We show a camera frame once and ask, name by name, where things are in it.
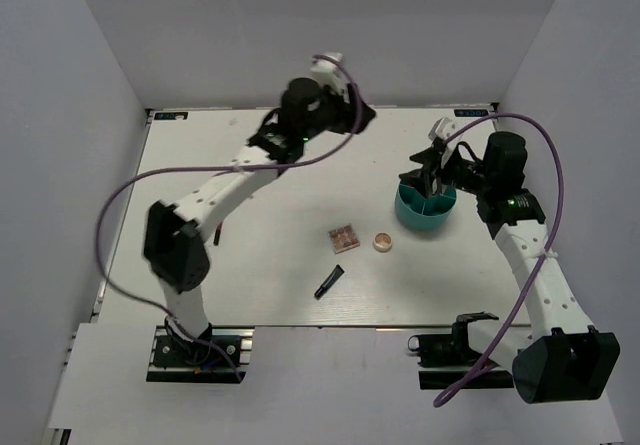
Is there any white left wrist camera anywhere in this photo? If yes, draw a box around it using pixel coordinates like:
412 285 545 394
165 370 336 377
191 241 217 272
310 52 349 102

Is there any round beige powder compact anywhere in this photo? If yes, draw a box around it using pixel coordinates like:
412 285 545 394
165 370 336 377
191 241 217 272
372 232 393 253

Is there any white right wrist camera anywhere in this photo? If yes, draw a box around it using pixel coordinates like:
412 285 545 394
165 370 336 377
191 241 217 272
429 117 458 165

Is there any teal round organizer cup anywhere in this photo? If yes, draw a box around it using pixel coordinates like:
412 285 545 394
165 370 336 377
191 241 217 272
394 172 457 231

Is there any black squeeze tube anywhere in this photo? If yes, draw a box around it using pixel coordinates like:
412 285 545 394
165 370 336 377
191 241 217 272
314 265 344 300

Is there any red lip gloss black cap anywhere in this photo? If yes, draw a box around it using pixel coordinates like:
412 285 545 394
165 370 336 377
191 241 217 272
213 222 223 246

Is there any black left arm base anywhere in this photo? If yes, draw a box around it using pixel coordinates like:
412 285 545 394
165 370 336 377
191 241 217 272
146 326 253 385

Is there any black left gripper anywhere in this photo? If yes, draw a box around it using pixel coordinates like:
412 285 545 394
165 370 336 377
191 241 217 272
300 80 376 143

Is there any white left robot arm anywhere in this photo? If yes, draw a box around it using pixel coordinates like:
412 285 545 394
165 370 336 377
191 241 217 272
143 78 376 364

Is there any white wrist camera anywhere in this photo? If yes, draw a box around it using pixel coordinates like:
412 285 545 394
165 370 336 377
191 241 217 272
429 117 458 165
310 52 349 102

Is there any orange eyeshadow palette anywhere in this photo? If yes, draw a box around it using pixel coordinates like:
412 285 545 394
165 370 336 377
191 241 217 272
327 224 360 254

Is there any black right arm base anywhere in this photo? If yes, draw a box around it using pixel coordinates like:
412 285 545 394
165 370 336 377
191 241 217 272
407 312 529 391

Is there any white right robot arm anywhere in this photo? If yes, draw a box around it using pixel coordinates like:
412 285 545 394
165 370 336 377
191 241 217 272
401 132 620 408

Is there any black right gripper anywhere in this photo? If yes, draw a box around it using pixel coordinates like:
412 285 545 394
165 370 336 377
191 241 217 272
398 144 493 199

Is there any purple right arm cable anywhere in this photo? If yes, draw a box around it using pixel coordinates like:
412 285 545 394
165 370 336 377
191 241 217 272
432 113 565 408

